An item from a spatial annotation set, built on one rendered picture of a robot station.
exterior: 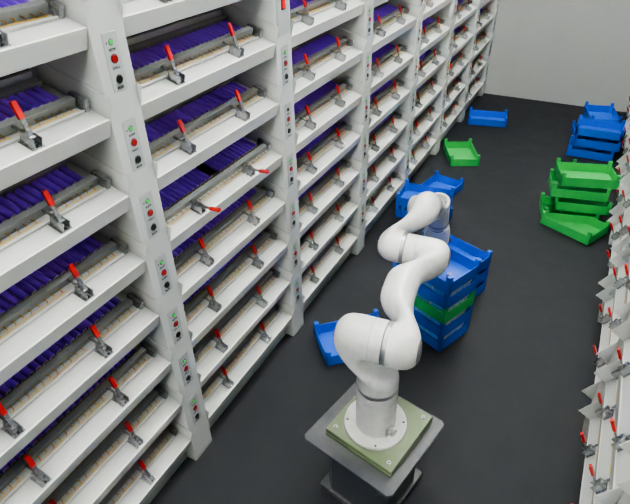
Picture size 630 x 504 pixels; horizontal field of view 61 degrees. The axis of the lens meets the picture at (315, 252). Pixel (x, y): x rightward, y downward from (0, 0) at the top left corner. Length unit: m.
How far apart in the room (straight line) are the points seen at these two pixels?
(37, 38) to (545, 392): 2.05
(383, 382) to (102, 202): 0.85
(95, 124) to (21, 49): 0.22
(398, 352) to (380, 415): 0.28
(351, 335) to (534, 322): 1.40
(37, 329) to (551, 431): 1.75
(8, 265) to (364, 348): 0.83
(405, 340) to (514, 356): 1.14
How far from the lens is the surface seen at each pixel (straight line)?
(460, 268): 2.33
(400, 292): 1.50
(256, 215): 1.92
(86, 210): 1.32
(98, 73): 1.26
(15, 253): 1.23
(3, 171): 1.15
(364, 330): 1.39
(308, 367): 2.30
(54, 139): 1.22
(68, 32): 1.21
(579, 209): 3.42
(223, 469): 2.04
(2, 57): 1.13
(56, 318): 1.34
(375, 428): 1.65
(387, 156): 3.22
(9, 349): 1.31
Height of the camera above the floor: 1.69
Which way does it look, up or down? 35 degrees down
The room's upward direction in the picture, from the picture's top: 1 degrees counter-clockwise
